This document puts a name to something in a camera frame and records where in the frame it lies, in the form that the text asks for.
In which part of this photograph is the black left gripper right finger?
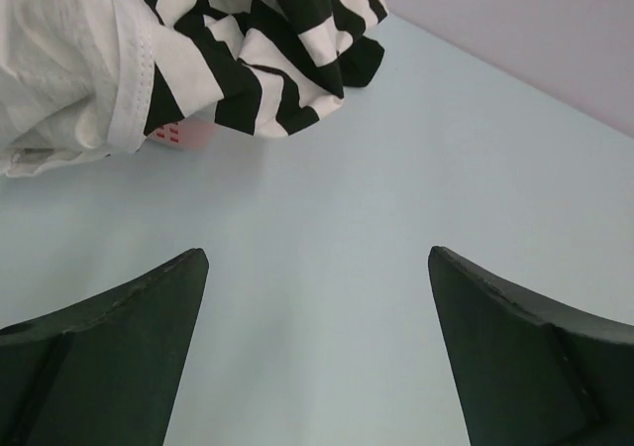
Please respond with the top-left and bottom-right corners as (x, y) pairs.
(428, 247), (633, 445)

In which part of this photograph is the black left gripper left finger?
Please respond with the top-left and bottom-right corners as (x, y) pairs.
(1, 249), (209, 445)

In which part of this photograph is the black white striped tank top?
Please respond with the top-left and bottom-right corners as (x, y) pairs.
(144, 0), (388, 138)

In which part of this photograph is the pink plastic basket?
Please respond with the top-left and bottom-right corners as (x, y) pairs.
(147, 119), (216, 151)

